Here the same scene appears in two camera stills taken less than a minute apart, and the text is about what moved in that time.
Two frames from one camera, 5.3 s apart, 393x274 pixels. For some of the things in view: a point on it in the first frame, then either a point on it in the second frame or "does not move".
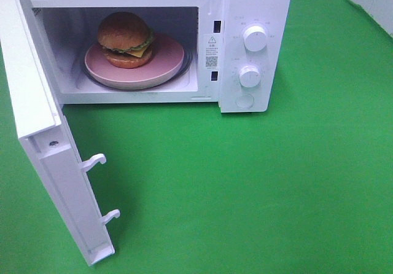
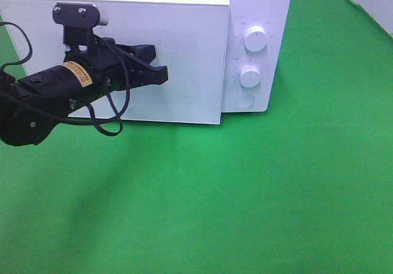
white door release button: (244, 101) does not move
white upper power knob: (255, 38) does not move
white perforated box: (38, 122) to (191, 34)
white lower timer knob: (250, 76) does not move
